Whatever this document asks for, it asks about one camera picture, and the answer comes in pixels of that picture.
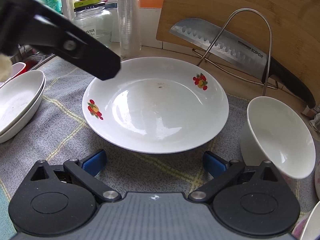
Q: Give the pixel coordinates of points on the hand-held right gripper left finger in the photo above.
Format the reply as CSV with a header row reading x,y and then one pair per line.
x,y
94,162

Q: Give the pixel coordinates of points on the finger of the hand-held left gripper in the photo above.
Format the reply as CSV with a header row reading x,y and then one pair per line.
x,y
82,47

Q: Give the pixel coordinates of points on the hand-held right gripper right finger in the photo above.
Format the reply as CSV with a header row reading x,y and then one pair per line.
x,y
212,165

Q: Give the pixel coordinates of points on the white plate with stained centre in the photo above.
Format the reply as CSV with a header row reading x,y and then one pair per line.
x,y
35,111

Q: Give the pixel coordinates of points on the large white fruit-print plate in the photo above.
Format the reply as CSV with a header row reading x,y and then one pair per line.
x,y
17,100

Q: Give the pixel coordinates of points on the white bowl pink flower print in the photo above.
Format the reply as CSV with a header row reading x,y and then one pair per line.
x,y
307,225

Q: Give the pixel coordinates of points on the person's left hand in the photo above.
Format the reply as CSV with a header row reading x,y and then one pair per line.
x,y
4,67

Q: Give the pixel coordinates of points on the glass jar with green lid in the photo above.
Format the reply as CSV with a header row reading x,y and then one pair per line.
x,y
97,27

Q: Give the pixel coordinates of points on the grey and teal checked towel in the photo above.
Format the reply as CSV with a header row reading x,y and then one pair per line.
x,y
62,140

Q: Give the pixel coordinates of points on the steel sink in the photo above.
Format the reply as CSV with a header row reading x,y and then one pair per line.
x,y
37,56

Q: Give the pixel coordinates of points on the dark dish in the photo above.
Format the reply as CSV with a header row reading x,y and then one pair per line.
x,y
111,5

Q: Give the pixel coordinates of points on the tall clear plastic roll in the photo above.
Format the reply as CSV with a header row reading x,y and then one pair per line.
x,y
128,25

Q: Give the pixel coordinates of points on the red and white strainer basket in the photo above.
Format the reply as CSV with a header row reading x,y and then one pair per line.
x,y
18,67

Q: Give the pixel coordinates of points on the bamboo cutting board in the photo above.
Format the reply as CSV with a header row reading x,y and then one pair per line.
x,y
212,2

